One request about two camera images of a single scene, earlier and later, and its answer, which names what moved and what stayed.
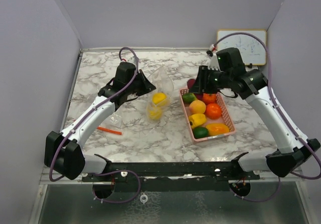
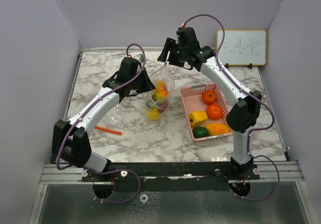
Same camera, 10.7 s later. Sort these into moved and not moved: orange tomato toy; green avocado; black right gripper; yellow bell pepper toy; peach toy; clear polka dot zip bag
Moved: peach toy; black right gripper
Not moved: yellow bell pepper toy; clear polka dot zip bag; green avocado; orange tomato toy
